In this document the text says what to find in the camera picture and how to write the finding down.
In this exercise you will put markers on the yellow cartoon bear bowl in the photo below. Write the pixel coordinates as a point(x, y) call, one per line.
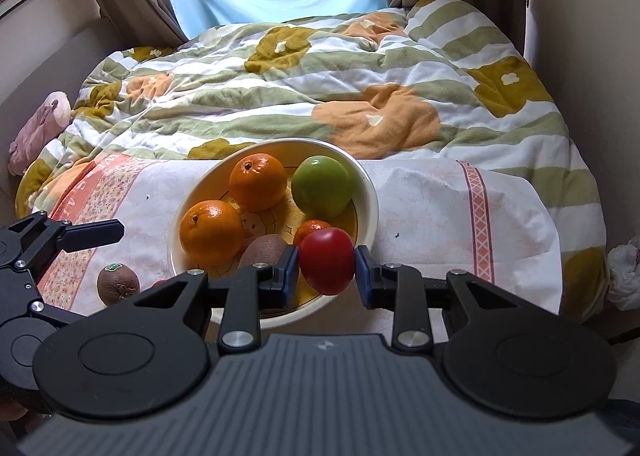
point(367, 196)

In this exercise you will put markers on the floral striped duvet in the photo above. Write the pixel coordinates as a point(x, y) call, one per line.
point(350, 85)

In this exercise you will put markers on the brown kiwi with green sticker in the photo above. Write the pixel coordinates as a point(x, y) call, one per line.
point(117, 286)

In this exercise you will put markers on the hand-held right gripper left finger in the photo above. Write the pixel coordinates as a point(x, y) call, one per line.
point(290, 278)

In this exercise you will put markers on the red cherry tomato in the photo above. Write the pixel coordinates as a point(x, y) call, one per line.
point(326, 261)
point(160, 283)

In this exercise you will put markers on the green apple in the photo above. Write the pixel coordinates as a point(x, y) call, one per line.
point(322, 186)

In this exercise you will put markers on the beige padded bed frame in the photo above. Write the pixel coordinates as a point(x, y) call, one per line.
point(60, 65)

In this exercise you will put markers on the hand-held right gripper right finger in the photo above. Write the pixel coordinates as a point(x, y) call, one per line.
point(362, 278)

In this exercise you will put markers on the white plastic bag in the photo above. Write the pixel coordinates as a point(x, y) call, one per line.
point(625, 278)

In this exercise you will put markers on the white cloth with pink bands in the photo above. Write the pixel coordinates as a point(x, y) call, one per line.
point(425, 216)

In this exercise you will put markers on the small mandarin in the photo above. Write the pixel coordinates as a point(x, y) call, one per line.
point(311, 230)

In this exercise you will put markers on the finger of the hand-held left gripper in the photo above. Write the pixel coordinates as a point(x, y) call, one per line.
point(90, 232)

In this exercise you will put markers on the large orange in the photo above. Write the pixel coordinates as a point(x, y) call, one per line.
point(257, 181)
point(211, 233)

